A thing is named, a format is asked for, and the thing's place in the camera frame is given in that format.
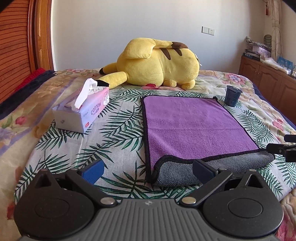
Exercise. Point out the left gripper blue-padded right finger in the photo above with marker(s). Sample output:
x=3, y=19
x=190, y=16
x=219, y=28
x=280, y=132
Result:
x=211, y=179

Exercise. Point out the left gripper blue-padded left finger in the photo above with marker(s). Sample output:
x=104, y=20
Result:
x=83, y=180

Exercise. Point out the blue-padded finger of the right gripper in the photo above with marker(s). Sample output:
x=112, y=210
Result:
x=290, y=138
x=287, y=151

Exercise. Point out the purple and grey towel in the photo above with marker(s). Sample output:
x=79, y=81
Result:
x=180, y=130

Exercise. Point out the palm leaf print cloth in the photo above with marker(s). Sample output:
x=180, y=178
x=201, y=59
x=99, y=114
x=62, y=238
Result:
x=116, y=138

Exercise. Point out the wooden side cabinet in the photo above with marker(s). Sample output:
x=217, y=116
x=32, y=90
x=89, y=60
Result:
x=275, y=86

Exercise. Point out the pink white tissue box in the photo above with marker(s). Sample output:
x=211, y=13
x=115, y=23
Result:
x=77, y=112

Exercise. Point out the dark blue cup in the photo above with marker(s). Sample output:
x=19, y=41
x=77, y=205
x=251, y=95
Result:
x=232, y=95

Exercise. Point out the floral bed quilt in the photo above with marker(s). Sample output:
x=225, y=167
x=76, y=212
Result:
x=22, y=128

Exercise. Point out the white plastic bag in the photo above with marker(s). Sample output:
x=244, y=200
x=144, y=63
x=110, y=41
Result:
x=271, y=63

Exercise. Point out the stack of books and boxes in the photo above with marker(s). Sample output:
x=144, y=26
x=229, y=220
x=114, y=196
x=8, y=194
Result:
x=256, y=50

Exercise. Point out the dark blue blanket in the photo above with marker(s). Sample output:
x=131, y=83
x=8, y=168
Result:
x=11, y=103

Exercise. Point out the red pillow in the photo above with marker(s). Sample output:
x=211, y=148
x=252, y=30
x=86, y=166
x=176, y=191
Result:
x=31, y=77

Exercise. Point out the yellow Pikachu plush toy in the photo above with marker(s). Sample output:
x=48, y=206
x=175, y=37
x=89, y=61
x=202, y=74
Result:
x=147, y=61

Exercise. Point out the floral curtain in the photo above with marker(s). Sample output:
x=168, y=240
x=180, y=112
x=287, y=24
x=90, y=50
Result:
x=274, y=10

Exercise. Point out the wooden slatted headboard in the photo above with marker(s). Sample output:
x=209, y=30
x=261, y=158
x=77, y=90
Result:
x=17, y=61

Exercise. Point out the white wall socket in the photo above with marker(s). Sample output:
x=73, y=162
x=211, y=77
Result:
x=209, y=31

